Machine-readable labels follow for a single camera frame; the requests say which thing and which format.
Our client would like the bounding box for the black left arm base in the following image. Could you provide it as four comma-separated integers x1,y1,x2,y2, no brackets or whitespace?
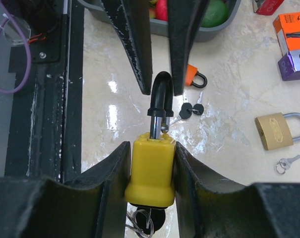
2,0,64,63

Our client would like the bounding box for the brass padlock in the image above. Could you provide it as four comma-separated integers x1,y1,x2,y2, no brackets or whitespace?
255,113,300,151

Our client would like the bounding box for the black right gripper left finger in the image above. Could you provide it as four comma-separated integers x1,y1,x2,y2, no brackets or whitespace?
0,141,131,238

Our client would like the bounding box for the orange padlock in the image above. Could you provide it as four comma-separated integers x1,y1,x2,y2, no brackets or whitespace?
185,64,208,89

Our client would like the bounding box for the red toothpaste box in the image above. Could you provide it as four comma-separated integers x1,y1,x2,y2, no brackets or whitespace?
252,0,284,15

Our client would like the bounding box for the yellow padlock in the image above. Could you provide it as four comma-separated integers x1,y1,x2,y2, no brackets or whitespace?
124,71,176,209

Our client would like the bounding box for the yellow padlock key set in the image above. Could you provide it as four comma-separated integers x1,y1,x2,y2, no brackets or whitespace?
125,203,167,238

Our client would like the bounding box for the dark grey fruit tray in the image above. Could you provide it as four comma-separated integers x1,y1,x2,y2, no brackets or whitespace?
78,0,241,42

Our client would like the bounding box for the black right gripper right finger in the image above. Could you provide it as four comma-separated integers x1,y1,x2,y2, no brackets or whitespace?
174,143,300,238

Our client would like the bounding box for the aluminium frame rail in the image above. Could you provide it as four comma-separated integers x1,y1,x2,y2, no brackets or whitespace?
62,0,72,177

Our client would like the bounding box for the silver purple toothpaste box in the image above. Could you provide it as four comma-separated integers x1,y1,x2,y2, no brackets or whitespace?
278,50,300,81

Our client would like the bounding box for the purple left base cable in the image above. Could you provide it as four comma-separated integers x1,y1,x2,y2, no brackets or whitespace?
0,0,32,94

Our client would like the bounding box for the red pomegranate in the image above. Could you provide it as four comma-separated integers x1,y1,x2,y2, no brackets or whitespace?
155,0,168,21

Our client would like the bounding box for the black head key set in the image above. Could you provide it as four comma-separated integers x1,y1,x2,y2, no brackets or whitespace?
170,92,204,125

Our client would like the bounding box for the green lime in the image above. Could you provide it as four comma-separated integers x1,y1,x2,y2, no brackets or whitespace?
201,0,229,28

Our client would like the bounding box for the small silver key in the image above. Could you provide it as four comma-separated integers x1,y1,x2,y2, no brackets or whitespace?
275,155,300,175

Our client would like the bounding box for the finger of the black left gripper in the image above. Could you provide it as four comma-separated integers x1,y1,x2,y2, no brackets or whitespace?
101,0,153,95
167,0,210,96

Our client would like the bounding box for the orange razor box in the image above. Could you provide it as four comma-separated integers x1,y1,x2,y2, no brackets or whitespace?
273,12,300,55

